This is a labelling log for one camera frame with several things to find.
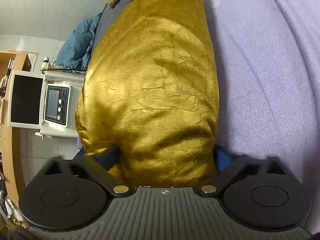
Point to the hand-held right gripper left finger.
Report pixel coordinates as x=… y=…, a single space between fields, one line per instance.
x=110 y=157

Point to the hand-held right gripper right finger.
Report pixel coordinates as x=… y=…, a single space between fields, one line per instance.
x=222 y=158

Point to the gold jacket with black fur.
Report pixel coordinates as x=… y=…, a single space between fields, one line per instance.
x=155 y=92

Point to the white appliance with control panel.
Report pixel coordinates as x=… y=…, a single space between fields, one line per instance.
x=58 y=105

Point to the purple floral bed sheet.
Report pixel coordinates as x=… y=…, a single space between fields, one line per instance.
x=262 y=80

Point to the wooden shelf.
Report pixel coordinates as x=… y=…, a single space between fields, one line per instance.
x=12 y=142

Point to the white framed screen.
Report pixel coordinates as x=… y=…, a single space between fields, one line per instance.
x=26 y=100

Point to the blue down jacket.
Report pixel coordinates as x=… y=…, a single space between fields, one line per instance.
x=77 y=47

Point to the dark grey blanket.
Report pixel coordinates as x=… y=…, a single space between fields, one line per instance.
x=107 y=25

